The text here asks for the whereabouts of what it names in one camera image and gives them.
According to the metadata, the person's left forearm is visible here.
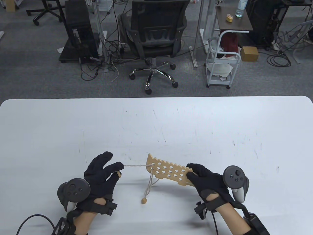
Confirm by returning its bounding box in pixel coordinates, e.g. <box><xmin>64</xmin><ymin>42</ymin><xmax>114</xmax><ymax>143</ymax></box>
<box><xmin>72</xmin><ymin>197</ymin><xmax>108</xmax><ymax>235</ymax></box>

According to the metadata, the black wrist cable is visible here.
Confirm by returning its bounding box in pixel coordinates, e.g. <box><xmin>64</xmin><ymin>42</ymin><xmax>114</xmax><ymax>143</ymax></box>
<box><xmin>212</xmin><ymin>212</ymin><xmax>219</xmax><ymax>235</ymax></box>
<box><xmin>17</xmin><ymin>214</ymin><xmax>55</xmax><ymax>235</ymax></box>

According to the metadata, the black equipment cabinet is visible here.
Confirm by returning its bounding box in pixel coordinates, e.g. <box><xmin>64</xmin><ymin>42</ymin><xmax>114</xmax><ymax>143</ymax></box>
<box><xmin>245</xmin><ymin>0</ymin><xmax>281</xmax><ymax>47</ymax></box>

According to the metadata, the black grey hand controller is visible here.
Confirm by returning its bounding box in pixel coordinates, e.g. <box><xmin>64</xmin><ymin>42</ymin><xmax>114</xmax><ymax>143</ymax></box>
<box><xmin>57</xmin><ymin>178</ymin><xmax>91</xmax><ymax>212</ymax></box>
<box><xmin>223</xmin><ymin>166</ymin><xmax>250</xmax><ymax>203</ymax></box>

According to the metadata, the tangle of black floor cables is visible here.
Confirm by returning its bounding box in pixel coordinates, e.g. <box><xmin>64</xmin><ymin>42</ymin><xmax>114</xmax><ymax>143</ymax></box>
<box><xmin>79</xmin><ymin>29</ymin><xmax>137</xmax><ymax>81</ymax></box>

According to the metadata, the black computer tower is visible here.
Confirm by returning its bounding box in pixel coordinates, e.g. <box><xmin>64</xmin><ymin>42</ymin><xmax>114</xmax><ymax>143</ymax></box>
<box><xmin>64</xmin><ymin>0</ymin><xmax>99</xmax><ymax>61</ymax></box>

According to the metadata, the grey desk leg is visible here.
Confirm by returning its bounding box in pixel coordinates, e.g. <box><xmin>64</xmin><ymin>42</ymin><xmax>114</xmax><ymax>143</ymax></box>
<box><xmin>281</xmin><ymin>20</ymin><xmax>313</xmax><ymax>64</ymax></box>

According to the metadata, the white rolling cart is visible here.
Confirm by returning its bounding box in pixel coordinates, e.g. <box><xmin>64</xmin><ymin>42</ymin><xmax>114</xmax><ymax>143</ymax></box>
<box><xmin>205</xmin><ymin>31</ymin><xmax>242</xmax><ymax>89</ymax></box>

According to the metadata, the thin white floor cable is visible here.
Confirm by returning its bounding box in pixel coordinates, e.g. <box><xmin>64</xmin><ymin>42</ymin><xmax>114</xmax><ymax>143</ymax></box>
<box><xmin>111</xmin><ymin>61</ymin><xmax>120</xmax><ymax>83</ymax></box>

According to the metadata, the wooden crocodile lacing toy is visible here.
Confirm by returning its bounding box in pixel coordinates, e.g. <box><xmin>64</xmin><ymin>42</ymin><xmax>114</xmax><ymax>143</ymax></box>
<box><xmin>146</xmin><ymin>153</ymin><xmax>197</xmax><ymax>188</ymax></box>

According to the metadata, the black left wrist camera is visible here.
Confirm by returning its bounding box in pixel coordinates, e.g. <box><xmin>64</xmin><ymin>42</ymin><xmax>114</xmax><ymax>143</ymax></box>
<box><xmin>51</xmin><ymin>217</ymin><xmax>76</xmax><ymax>235</ymax></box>

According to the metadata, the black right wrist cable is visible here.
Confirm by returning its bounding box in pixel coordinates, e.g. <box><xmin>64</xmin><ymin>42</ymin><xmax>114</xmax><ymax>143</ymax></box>
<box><xmin>212</xmin><ymin>212</ymin><xmax>219</xmax><ymax>235</ymax></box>

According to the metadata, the black grey right hand controller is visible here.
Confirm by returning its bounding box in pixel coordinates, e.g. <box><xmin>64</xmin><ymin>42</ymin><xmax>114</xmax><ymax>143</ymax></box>
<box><xmin>223</xmin><ymin>166</ymin><xmax>250</xmax><ymax>203</ymax></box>

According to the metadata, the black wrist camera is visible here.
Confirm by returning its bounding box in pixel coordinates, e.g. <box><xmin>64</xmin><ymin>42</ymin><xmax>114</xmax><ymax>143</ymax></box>
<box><xmin>51</xmin><ymin>217</ymin><xmax>76</xmax><ymax>235</ymax></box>
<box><xmin>243</xmin><ymin>213</ymin><xmax>270</xmax><ymax>235</ymax></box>

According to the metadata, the person's right forearm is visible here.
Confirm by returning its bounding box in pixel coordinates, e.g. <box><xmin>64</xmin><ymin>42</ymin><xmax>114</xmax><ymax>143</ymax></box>
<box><xmin>215</xmin><ymin>202</ymin><xmax>252</xmax><ymax>235</ymax></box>

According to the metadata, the black left glove sensor module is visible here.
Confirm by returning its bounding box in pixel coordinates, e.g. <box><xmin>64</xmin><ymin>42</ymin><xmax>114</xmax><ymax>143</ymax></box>
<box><xmin>103</xmin><ymin>196</ymin><xmax>118</xmax><ymax>216</ymax></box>

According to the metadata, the clear plastic box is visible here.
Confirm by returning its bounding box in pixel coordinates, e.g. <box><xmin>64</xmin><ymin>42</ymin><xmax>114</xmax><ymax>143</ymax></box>
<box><xmin>97</xmin><ymin>0</ymin><xmax>114</xmax><ymax>12</ymax></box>

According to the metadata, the white cloth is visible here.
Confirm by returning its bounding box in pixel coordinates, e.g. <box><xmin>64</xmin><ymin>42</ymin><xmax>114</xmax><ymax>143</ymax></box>
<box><xmin>207</xmin><ymin>61</ymin><xmax>233</xmax><ymax>77</ymax></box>

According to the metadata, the coil of black cable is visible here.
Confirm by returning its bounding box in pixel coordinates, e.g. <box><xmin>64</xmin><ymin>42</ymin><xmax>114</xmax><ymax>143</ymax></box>
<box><xmin>266</xmin><ymin>52</ymin><xmax>292</xmax><ymax>68</ymax></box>

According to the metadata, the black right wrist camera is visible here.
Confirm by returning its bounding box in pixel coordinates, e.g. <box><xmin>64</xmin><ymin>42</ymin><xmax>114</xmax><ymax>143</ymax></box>
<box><xmin>243</xmin><ymin>213</ymin><xmax>270</xmax><ymax>235</ymax></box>

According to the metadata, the black grey left hand controller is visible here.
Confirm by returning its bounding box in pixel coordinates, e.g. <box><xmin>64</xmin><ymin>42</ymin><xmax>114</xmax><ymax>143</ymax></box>
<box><xmin>57</xmin><ymin>178</ymin><xmax>91</xmax><ymax>212</ymax></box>

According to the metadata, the black swivel chair base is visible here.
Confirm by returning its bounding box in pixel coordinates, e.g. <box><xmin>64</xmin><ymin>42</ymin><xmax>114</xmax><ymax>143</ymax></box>
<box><xmin>26</xmin><ymin>0</ymin><xmax>65</xmax><ymax>26</ymax></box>

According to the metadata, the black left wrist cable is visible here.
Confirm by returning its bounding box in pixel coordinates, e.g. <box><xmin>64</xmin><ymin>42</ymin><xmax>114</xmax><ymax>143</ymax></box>
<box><xmin>17</xmin><ymin>214</ymin><xmax>55</xmax><ymax>235</ymax></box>

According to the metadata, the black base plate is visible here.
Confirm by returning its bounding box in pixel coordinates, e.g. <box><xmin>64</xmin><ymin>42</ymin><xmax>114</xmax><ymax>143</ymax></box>
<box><xmin>59</xmin><ymin>38</ymin><xmax>101</xmax><ymax>64</ymax></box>

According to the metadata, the black right glove sensor module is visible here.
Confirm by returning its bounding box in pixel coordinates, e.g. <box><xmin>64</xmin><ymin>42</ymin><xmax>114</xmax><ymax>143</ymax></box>
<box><xmin>194</xmin><ymin>201</ymin><xmax>208</xmax><ymax>220</ymax></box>

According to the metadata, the person's left hand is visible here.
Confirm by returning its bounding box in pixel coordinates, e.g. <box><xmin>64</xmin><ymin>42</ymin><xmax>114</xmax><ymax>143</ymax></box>
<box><xmin>77</xmin><ymin>151</ymin><xmax>124</xmax><ymax>214</ymax></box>

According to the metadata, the cream rope with wooden needle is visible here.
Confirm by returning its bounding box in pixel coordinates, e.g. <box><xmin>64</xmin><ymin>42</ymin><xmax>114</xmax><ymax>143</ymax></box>
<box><xmin>116</xmin><ymin>164</ymin><xmax>162</xmax><ymax>205</ymax></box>

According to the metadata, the clear water bottle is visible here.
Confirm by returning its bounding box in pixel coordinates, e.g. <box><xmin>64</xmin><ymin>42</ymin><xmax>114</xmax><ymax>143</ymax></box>
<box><xmin>235</xmin><ymin>0</ymin><xmax>247</xmax><ymax>18</ymax></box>

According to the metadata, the black glove sensor module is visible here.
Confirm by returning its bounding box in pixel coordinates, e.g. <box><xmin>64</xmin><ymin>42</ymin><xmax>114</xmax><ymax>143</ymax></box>
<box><xmin>194</xmin><ymin>201</ymin><xmax>208</xmax><ymax>220</ymax></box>
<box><xmin>103</xmin><ymin>196</ymin><xmax>118</xmax><ymax>216</ymax></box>

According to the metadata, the dark brown side table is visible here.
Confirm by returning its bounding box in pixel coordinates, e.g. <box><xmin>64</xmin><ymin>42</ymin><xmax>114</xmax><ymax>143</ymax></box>
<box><xmin>215</xmin><ymin>5</ymin><xmax>254</xmax><ymax>34</ymax></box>

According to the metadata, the aluminium frame post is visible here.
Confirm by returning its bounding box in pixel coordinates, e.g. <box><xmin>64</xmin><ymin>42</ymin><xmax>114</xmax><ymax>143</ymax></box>
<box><xmin>193</xmin><ymin>0</ymin><xmax>205</xmax><ymax>68</ymax></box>
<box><xmin>91</xmin><ymin>0</ymin><xmax>108</xmax><ymax>73</ymax></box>

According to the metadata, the person's right hand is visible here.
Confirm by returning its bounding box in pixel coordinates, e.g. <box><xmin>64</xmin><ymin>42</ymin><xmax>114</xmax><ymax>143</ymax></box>
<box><xmin>186</xmin><ymin>163</ymin><xmax>235</xmax><ymax>211</ymax></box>

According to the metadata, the brown cardboard box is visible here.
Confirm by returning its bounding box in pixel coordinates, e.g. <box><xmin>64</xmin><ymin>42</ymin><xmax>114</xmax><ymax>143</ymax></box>
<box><xmin>240</xmin><ymin>46</ymin><xmax>259</xmax><ymax>62</ymax></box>

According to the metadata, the black mesh office chair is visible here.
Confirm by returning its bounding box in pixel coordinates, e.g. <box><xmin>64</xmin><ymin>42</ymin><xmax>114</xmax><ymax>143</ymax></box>
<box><xmin>118</xmin><ymin>0</ymin><xmax>191</xmax><ymax>95</ymax></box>

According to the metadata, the dark red bag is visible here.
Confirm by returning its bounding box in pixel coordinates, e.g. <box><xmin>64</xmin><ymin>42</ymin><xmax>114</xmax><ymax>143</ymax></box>
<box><xmin>220</xmin><ymin>33</ymin><xmax>239</xmax><ymax>59</ymax></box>

